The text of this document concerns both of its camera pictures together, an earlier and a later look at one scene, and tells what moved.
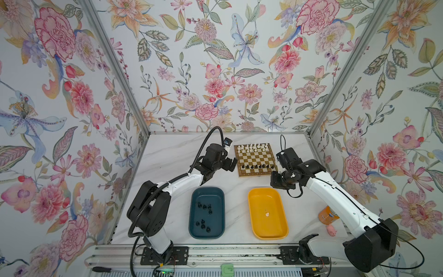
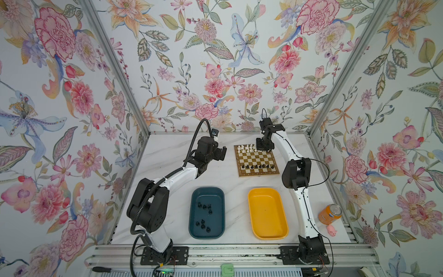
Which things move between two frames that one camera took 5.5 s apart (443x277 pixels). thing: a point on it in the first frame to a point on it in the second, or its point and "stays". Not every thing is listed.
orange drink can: (327, 215) stays
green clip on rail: (227, 270) stays
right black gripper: (274, 183) to (259, 146)
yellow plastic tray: (268, 219) stays
